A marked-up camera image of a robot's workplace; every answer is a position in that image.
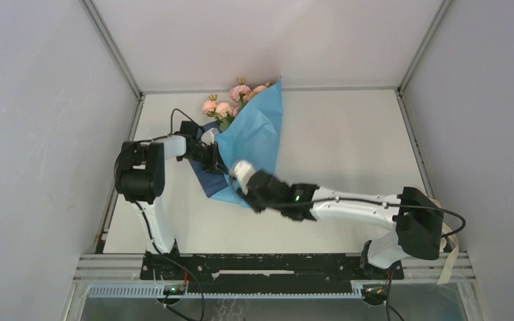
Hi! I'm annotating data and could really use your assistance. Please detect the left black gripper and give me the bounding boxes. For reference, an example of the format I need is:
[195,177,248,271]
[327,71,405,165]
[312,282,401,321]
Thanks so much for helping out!
[180,142,229,176]

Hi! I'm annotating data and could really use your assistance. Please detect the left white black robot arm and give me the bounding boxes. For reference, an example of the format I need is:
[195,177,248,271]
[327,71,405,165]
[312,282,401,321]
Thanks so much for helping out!
[114,120,228,279]

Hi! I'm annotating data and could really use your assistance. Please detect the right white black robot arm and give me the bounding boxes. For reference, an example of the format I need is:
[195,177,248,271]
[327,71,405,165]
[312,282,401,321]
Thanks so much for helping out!
[230,168,466,278]

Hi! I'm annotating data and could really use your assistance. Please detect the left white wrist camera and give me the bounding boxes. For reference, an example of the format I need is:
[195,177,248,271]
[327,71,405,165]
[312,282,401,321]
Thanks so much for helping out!
[201,128,220,145]

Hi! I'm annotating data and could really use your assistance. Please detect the white cable duct strip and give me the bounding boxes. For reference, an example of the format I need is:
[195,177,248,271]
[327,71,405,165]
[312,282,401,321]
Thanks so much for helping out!
[88,284,364,299]

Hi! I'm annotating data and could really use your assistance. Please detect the blue wrapping paper sheet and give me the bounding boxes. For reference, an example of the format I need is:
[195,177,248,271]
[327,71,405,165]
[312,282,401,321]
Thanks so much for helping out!
[189,83,283,207]

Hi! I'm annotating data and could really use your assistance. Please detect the pink fake flower bunch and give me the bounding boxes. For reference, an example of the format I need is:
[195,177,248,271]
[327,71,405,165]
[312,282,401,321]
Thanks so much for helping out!
[201,77,275,132]

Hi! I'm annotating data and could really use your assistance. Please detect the cream lace ribbon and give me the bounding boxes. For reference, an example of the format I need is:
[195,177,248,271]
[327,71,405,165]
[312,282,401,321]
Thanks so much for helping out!
[430,197,460,286]

